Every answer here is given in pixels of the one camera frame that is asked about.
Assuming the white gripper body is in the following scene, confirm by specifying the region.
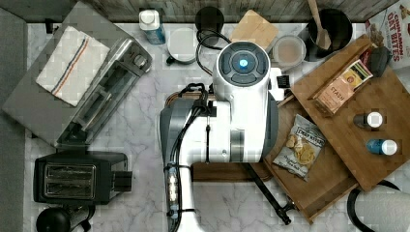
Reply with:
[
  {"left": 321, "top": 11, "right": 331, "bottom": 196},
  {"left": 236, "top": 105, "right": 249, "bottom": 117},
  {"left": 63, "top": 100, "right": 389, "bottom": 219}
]
[{"left": 269, "top": 68, "right": 290, "bottom": 102}]

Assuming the wooden drawer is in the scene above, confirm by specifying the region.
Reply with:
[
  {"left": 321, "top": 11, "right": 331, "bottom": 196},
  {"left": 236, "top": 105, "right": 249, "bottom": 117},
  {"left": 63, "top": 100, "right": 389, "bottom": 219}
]
[{"left": 252, "top": 97, "right": 358, "bottom": 224}]

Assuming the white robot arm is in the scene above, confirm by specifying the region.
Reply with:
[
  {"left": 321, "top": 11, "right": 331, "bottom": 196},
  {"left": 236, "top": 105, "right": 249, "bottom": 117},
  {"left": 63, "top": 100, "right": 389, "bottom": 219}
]
[{"left": 159, "top": 41, "right": 281, "bottom": 232}]

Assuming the wooden drawer organizer cabinet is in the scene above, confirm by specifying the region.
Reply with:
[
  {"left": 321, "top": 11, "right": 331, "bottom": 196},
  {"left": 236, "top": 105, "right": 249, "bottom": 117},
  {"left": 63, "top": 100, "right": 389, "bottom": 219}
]
[{"left": 292, "top": 35, "right": 410, "bottom": 191}]

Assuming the glass jar clear lid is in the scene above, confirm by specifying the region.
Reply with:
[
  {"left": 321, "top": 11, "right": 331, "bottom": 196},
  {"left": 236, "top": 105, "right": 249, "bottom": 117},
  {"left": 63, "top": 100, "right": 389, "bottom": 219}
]
[{"left": 272, "top": 35, "right": 307, "bottom": 70}]

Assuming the Stash tea box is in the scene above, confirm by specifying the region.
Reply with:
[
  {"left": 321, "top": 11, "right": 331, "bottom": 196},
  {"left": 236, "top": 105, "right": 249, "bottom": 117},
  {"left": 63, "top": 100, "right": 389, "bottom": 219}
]
[{"left": 312, "top": 60, "right": 373, "bottom": 116}]

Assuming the teal canister wooden lid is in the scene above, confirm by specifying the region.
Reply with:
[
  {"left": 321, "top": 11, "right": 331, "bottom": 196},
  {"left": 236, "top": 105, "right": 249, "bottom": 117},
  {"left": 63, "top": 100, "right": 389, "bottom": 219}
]
[{"left": 230, "top": 10, "right": 278, "bottom": 51}]

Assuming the wooden spoon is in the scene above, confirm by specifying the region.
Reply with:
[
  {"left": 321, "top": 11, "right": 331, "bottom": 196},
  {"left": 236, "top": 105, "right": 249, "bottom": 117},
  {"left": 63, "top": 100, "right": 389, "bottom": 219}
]
[{"left": 307, "top": 0, "right": 331, "bottom": 49}]

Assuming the chips snack bag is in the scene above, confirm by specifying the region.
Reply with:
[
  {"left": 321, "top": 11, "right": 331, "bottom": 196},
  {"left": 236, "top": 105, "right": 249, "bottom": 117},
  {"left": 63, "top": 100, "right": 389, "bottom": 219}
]
[{"left": 274, "top": 114, "right": 326, "bottom": 181}]

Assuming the black utensil holder pot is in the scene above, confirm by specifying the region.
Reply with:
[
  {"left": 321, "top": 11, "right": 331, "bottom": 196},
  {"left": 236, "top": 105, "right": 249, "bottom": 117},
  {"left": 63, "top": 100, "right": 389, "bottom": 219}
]
[{"left": 299, "top": 9, "right": 353, "bottom": 62}]

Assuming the dark glass tumbler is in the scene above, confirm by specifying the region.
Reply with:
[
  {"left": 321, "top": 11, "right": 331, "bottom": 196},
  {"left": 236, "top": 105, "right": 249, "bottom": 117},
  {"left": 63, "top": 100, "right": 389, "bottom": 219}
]
[{"left": 194, "top": 7, "right": 224, "bottom": 32}]

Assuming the dark white-capped bottle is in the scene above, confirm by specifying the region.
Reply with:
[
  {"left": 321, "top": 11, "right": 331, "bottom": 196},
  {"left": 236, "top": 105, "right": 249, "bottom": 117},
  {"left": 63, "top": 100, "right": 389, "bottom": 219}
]
[{"left": 353, "top": 112, "right": 384, "bottom": 129}]

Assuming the dark grey pouch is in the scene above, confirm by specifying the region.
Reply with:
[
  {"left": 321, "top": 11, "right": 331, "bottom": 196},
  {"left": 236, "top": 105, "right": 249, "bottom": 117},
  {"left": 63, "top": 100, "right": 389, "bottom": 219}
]
[{"left": 366, "top": 46, "right": 392, "bottom": 77}]

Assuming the white lidded mug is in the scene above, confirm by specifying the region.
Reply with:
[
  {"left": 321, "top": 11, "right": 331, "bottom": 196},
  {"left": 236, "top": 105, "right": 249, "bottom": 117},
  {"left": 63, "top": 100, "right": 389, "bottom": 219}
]
[{"left": 166, "top": 27, "right": 198, "bottom": 65}]

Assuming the wooden serving tray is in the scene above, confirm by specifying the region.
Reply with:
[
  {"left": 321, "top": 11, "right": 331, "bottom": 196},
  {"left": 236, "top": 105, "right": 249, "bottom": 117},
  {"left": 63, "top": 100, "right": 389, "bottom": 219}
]
[{"left": 164, "top": 91, "right": 273, "bottom": 183}]

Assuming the cinnamon oat bites box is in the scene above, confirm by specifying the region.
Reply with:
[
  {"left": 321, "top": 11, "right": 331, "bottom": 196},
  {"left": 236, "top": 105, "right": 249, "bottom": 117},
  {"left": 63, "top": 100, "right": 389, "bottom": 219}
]
[{"left": 366, "top": 0, "right": 410, "bottom": 70}]

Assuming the blue white-capped bottle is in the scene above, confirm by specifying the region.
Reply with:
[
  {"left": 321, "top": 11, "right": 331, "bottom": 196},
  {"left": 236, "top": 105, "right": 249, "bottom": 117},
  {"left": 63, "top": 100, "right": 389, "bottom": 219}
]
[{"left": 366, "top": 139, "right": 398, "bottom": 156}]

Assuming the silver toaster oven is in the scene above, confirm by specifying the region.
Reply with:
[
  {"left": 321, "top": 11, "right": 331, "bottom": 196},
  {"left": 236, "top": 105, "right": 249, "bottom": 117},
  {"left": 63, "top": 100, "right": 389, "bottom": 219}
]
[{"left": 2, "top": 2, "right": 153, "bottom": 149}]

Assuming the white paper towel roll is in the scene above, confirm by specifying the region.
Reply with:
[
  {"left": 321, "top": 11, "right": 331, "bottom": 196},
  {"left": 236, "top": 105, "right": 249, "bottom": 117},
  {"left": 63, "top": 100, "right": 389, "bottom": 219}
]
[{"left": 346, "top": 181, "right": 410, "bottom": 232}]

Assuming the striped white dish towel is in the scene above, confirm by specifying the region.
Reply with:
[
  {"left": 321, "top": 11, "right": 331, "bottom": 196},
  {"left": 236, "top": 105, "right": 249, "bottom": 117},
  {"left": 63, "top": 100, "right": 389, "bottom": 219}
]
[{"left": 36, "top": 26, "right": 110, "bottom": 106}]

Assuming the black two-slot toaster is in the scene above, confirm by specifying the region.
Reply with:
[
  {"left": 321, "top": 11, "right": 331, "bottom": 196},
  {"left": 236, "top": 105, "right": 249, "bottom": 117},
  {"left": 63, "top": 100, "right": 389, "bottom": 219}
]
[{"left": 33, "top": 150, "right": 132, "bottom": 205}]

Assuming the black round object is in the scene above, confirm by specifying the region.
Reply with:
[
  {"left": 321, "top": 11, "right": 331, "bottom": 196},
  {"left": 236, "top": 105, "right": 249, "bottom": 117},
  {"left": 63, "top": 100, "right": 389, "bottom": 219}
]
[{"left": 36, "top": 205, "right": 96, "bottom": 232}]

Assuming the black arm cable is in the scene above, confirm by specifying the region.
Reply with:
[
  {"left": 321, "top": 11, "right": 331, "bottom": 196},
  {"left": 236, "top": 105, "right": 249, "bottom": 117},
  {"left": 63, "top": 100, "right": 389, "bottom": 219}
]
[{"left": 194, "top": 29, "right": 232, "bottom": 77}]

